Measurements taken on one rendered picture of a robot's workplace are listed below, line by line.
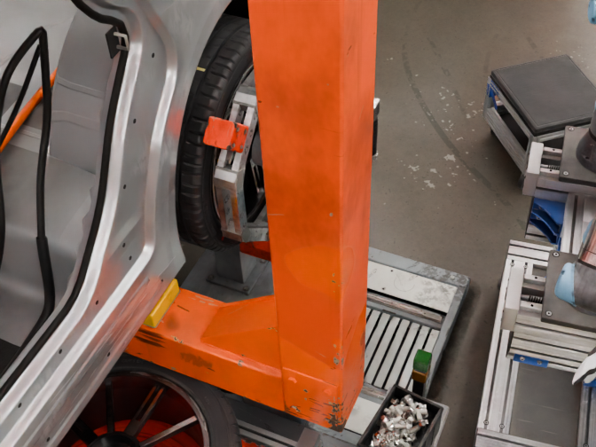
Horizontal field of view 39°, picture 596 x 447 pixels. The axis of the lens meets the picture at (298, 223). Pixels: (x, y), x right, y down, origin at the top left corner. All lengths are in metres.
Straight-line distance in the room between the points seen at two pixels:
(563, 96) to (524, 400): 1.32
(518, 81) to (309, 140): 2.14
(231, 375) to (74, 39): 0.92
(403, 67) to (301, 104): 2.72
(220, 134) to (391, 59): 2.18
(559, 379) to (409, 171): 1.22
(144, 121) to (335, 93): 0.67
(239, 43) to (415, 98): 1.81
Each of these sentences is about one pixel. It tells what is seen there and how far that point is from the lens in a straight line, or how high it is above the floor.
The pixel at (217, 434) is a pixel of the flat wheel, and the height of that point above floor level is 0.50.
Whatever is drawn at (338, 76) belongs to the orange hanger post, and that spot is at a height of 1.63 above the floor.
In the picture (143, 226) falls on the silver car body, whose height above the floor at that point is 0.98.
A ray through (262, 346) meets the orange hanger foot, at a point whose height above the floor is 0.76.
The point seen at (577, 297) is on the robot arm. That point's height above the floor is 1.13.
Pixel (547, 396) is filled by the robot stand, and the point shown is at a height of 0.21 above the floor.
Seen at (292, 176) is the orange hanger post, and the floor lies 1.38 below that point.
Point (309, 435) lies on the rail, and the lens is 2.37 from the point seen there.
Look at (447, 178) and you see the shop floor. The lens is 3.57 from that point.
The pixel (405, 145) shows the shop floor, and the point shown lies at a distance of 3.70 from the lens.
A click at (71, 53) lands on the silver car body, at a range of 2.17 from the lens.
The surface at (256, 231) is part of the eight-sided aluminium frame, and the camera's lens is 2.40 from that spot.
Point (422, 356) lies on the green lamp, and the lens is 2.18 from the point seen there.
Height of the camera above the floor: 2.46
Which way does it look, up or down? 47 degrees down
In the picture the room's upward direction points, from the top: 3 degrees counter-clockwise
